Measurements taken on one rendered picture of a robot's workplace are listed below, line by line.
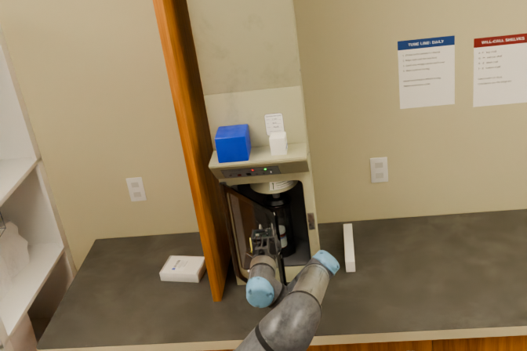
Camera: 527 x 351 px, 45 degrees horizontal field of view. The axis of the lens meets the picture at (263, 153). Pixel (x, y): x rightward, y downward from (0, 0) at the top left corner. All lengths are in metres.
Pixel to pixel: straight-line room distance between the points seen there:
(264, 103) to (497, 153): 1.07
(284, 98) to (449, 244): 0.94
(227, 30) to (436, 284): 1.16
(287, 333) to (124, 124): 1.53
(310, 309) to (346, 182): 1.34
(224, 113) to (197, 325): 0.76
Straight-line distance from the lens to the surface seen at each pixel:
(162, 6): 1.95
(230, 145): 2.04
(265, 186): 2.25
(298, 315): 1.40
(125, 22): 2.55
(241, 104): 2.10
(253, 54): 2.04
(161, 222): 2.88
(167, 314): 2.41
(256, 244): 1.91
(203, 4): 2.02
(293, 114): 2.10
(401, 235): 2.66
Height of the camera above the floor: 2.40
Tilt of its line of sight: 25 degrees down
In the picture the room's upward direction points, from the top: 8 degrees counter-clockwise
